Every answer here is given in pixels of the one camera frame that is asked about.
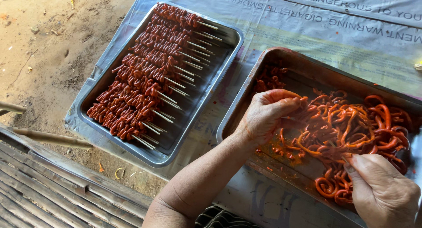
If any small pile of red pieces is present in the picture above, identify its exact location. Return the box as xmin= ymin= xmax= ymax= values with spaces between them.
xmin=254 ymin=66 xmax=289 ymax=93

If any person's striped clothing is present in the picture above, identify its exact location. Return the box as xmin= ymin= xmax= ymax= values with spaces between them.
xmin=195 ymin=205 xmax=261 ymax=228

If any long bamboo pole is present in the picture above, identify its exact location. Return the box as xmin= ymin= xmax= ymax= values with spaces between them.
xmin=10 ymin=126 xmax=93 ymax=150

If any printed plastic tarpaulin sheet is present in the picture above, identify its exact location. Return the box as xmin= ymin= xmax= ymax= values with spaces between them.
xmin=64 ymin=0 xmax=422 ymax=228

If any short bamboo pole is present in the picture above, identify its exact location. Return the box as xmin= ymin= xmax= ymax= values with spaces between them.
xmin=0 ymin=101 xmax=27 ymax=116

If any person's right hand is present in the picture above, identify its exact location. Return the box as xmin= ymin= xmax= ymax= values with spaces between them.
xmin=342 ymin=152 xmax=422 ymax=228

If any bamboo slat bench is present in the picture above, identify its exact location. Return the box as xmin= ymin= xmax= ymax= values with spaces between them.
xmin=0 ymin=122 xmax=154 ymax=228

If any person's left hand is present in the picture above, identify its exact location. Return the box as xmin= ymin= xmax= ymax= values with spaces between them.
xmin=235 ymin=88 xmax=309 ymax=150

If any steel tray with stained rim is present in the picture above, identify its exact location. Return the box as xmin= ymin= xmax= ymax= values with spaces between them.
xmin=216 ymin=47 xmax=422 ymax=228

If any heap of orange marinated intestines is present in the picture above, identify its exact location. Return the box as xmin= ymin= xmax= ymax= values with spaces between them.
xmin=255 ymin=88 xmax=413 ymax=207

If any row of red meat skewers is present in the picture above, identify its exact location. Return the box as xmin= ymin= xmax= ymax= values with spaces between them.
xmin=86 ymin=2 xmax=223 ymax=151

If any thin bamboo skewer stick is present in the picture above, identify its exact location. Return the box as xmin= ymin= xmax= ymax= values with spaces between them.
xmin=328 ymin=140 xmax=348 ymax=164

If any steel tray with clean rim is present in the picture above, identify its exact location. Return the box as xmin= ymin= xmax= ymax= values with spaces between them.
xmin=76 ymin=1 xmax=245 ymax=168

